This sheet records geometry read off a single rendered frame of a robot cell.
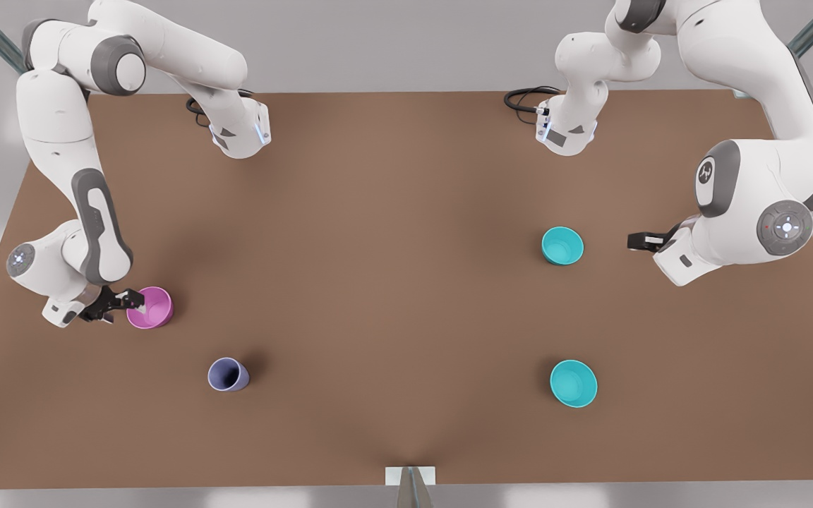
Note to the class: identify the pink bowl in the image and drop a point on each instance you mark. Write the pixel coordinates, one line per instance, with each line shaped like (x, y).
(156, 310)

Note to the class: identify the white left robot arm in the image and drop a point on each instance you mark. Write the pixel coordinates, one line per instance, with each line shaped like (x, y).
(752, 63)

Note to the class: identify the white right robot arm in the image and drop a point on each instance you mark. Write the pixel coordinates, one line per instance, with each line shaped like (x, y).
(61, 127)

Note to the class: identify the teal blue bowl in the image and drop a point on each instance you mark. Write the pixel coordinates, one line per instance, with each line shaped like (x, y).
(574, 383)
(562, 245)

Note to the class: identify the purple cup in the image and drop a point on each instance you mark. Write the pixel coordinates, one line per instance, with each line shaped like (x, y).
(226, 374)

